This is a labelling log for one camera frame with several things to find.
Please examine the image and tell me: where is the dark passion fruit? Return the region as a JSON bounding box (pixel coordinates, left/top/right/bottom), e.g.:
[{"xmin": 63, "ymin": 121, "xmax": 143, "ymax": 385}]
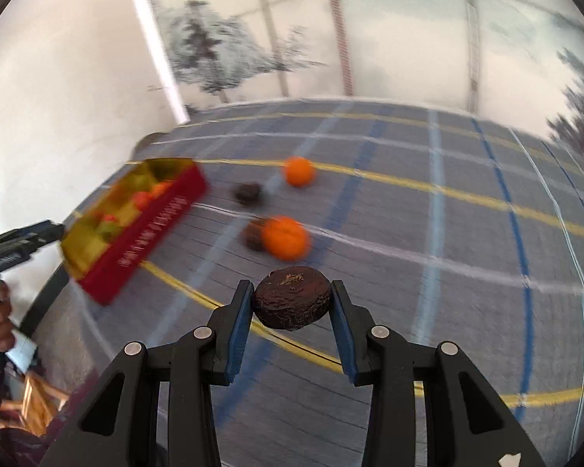
[
  {"xmin": 233, "ymin": 183, "xmax": 262, "ymax": 207},
  {"xmin": 252, "ymin": 266, "xmax": 331, "ymax": 331}
]

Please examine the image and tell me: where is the large orange mandarin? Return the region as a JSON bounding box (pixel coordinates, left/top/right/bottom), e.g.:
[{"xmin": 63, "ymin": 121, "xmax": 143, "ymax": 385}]
[{"xmin": 261, "ymin": 216, "xmax": 311, "ymax": 262}]

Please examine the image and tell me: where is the person left hand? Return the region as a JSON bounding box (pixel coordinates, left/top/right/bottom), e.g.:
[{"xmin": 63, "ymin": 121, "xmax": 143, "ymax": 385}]
[{"xmin": 0, "ymin": 281, "xmax": 15, "ymax": 353}]

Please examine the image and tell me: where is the wooden chair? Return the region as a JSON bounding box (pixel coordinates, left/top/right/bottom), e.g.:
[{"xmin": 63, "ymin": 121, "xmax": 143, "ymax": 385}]
[{"xmin": 0, "ymin": 371, "xmax": 70, "ymax": 436}]

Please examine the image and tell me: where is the red gold tin box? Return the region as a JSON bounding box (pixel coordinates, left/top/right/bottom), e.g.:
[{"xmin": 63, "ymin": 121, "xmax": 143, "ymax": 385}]
[{"xmin": 61, "ymin": 158, "xmax": 208, "ymax": 306}]

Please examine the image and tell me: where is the white cloth on floor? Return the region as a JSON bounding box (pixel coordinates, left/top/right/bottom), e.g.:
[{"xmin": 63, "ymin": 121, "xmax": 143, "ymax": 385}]
[{"xmin": 6, "ymin": 329, "xmax": 37, "ymax": 374}]

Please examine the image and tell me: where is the plaid grey tablecloth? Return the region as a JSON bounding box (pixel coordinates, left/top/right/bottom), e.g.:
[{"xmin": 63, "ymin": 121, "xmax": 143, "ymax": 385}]
[{"xmin": 37, "ymin": 100, "xmax": 584, "ymax": 466}]

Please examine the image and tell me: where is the painted folding screen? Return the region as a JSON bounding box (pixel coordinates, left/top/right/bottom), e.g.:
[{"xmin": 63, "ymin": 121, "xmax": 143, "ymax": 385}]
[{"xmin": 148, "ymin": 0, "xmax": 584, "ymax": 155}]

